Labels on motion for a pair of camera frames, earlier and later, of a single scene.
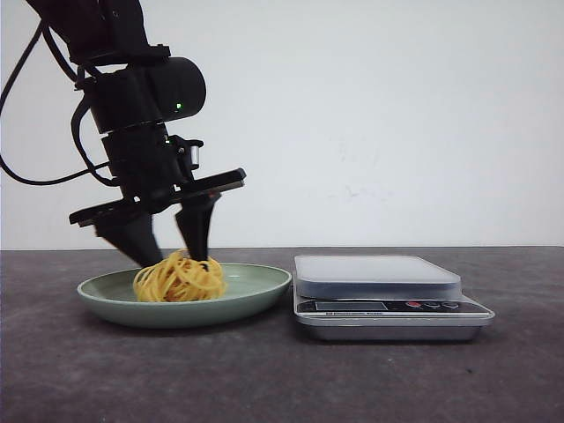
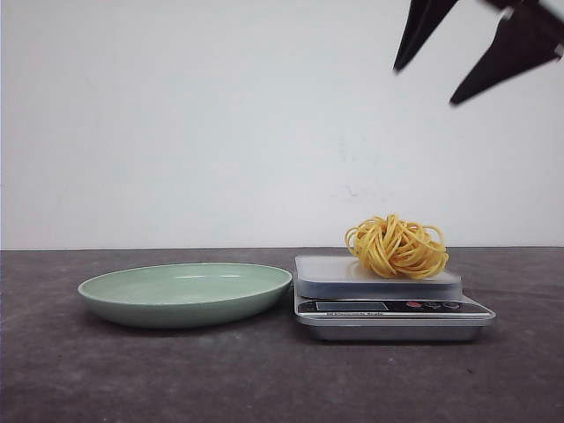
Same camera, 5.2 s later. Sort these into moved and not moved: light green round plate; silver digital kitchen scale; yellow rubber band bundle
Moved: yellow rubber band bundle
Not moved: silver digital kitchen scale; light green round plate
